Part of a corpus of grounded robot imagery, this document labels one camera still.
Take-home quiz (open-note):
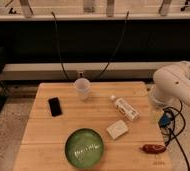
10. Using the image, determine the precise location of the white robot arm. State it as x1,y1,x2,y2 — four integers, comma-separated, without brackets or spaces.
148,61,190,108

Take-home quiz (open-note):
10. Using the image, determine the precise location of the green ceramic bowl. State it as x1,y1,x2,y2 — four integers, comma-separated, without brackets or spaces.
65,128,104,169

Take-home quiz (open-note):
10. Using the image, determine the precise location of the white plastic bottle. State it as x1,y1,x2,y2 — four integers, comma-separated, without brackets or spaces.
110,95,139,121

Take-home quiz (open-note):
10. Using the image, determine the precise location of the black smartphone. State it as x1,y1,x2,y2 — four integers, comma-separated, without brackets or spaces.
48,97,62,117

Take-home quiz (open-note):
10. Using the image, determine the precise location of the white soap bar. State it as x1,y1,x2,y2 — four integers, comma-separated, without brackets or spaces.
106,120,129,140

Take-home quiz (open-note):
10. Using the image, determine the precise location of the blue connector box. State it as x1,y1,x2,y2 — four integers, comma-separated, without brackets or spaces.
158,112,172,127

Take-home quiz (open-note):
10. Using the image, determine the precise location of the black cable left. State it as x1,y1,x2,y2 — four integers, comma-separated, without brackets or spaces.
50,11,71,82

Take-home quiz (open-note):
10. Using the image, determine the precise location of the black cable right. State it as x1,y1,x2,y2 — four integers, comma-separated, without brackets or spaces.
91,10,130,82

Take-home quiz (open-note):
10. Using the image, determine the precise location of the black floor cable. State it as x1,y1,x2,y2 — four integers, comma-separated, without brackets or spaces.
161,99,190,171

